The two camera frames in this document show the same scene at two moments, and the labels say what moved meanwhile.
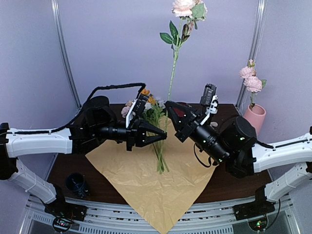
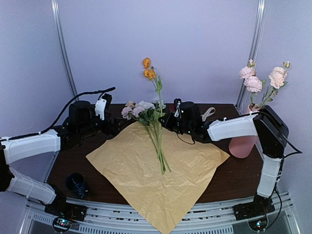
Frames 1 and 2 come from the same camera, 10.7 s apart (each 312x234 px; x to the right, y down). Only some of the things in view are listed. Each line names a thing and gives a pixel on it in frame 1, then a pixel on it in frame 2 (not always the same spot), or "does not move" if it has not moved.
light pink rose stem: x=190 y=11 → x=278 y=79
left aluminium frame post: x=56 y=17 does not move
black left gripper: x=136 y=133 → x=115 y=129
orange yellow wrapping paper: x=163 y=198 does not move
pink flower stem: x=252 y=83 does not move
